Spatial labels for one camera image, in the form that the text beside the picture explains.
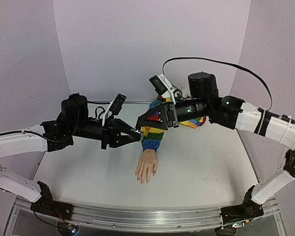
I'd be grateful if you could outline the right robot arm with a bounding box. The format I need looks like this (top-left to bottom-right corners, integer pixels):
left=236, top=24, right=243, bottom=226
left=136, top=72, right=295, bottom=205

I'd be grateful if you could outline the mannequin hand with clear nails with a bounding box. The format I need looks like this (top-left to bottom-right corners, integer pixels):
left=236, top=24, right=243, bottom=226
left=135, top=149, right=158, bottom=185

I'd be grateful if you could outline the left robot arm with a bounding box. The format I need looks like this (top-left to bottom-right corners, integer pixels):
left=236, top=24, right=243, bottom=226
left=0, top=93, right=143, bottom=215

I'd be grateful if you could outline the rainbow striped jacket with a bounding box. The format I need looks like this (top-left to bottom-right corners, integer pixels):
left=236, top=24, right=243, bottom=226
left=142, top=95, right=206, bottom=152

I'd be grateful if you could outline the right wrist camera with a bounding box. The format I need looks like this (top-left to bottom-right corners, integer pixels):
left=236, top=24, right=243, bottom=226
left=149, top=74, right=183, bottom=104

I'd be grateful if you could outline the aluminium front rail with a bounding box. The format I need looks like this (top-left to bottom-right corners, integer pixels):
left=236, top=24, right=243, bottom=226
left=13, top=196, right=278, bottom=228

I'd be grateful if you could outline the nail polish bottle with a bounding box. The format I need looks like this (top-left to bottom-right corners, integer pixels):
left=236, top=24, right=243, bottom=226
left=137, top=131, right=144, bottom=142

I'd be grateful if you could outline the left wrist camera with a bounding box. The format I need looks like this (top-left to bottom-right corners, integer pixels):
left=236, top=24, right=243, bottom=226
left=102, top=93, right=126, bottom=127

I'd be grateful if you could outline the black right camera cable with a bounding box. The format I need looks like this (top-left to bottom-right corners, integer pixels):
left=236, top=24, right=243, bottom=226
left=162, top=58, right=273, bottom=110

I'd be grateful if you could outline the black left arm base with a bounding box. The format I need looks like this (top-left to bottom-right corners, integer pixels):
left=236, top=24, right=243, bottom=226
left=30, top=181, right=74, bottom=220

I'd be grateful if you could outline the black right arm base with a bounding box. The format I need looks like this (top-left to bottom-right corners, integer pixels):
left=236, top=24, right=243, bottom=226
left=220, top=185, right=264, bottom=225

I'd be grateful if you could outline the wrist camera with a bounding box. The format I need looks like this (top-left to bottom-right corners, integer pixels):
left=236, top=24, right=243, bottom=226
left=102, top=93, right=126, bottom=127
left=149, top=74, right=183, bottom=104

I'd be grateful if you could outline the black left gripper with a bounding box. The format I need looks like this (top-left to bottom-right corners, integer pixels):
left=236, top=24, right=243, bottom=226
left=70, top=118, right=142, bottom=150

